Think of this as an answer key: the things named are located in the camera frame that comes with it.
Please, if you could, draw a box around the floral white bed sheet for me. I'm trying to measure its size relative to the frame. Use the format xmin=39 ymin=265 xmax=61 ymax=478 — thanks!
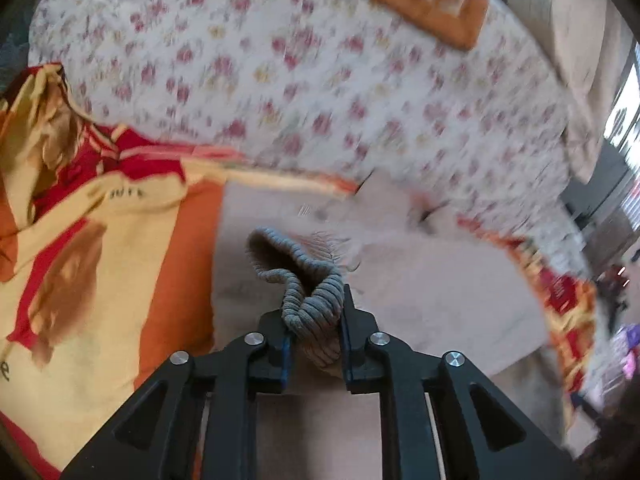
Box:
xmin=28 ymin=0 xmax=587 ymax=276

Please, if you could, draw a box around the beige grey jacket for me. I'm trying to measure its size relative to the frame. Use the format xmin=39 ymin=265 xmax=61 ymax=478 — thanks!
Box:
xmin=213 ymin=179 xmax=544 ymax=479

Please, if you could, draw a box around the beige curtain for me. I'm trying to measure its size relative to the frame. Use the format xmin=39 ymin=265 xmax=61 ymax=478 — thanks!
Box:
xmin=506 ymin=0 xmax=632 ymax=183

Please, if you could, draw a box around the red orange plush blanket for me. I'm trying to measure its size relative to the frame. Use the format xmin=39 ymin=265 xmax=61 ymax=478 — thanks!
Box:
xmin=1 ymin=64 xmax=597 ymax=479

